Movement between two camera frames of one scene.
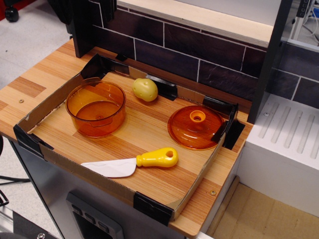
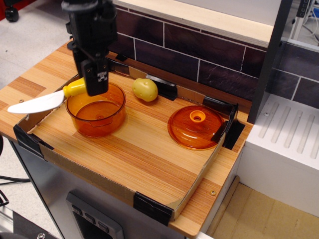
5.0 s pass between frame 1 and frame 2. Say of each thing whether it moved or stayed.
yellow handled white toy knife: moved
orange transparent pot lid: stayed
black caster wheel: stayed
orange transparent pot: stayed
